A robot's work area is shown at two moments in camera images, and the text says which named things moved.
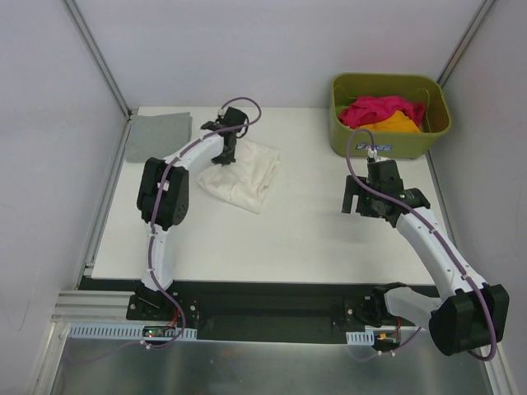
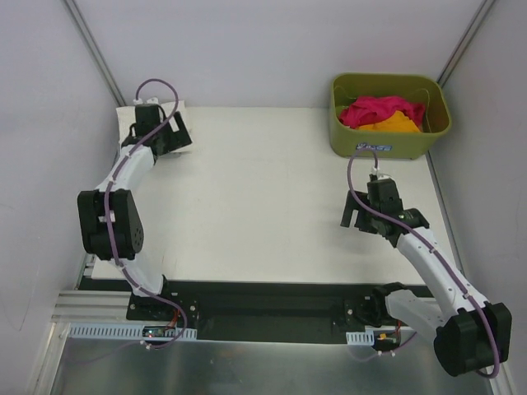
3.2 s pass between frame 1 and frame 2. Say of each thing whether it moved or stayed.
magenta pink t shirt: stayed
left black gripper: moved
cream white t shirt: moved
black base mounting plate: stayed
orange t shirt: stayed
